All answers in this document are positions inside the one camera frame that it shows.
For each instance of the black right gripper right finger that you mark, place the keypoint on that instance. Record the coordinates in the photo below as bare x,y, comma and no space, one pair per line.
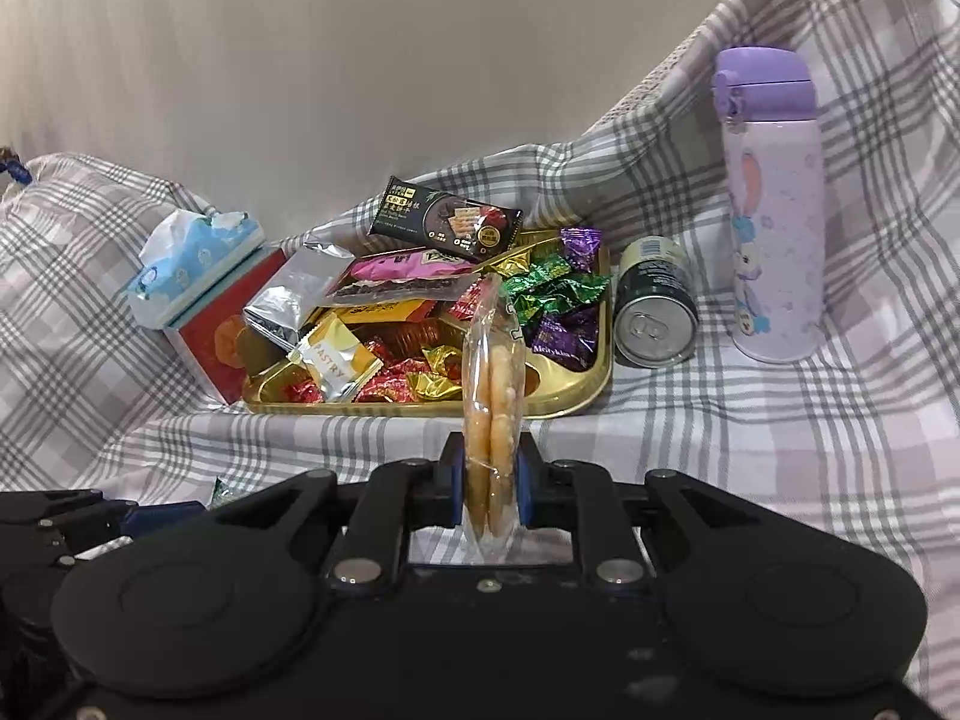
580,498

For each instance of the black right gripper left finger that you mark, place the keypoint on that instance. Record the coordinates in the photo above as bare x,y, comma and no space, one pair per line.
400,498

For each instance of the round rice cracker packet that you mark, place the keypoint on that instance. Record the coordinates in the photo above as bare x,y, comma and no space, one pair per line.
493,390

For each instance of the plaid grey white cloth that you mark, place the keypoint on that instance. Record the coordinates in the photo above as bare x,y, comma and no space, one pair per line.
861,439

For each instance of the gold snack tray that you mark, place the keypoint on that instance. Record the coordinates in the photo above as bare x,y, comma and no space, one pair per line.
568,358

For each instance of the gold pastry packet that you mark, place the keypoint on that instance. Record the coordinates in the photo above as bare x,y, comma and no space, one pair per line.
337,360

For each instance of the dark green drink can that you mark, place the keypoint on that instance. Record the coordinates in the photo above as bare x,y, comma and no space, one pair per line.
655,321

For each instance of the green wrapped candy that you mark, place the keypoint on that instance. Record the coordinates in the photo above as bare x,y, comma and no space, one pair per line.
552,288

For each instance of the pink snack packet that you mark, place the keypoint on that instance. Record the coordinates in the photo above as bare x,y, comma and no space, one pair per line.
402,274

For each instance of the silver foil packet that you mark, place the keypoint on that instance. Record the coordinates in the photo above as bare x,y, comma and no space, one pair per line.
280,310

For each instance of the red and white box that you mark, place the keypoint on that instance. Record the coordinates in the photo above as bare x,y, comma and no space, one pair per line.
206,336

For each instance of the purple wrapped candy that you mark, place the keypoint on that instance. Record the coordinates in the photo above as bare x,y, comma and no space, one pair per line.
581,247

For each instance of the black chocolate wafer packet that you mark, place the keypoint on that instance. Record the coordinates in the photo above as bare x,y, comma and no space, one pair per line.
419,215

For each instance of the blue tissue pack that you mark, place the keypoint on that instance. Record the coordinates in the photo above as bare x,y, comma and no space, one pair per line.
183,257

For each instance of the purple rabbit water bottle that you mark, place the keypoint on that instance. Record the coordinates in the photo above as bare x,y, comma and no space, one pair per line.
766,102

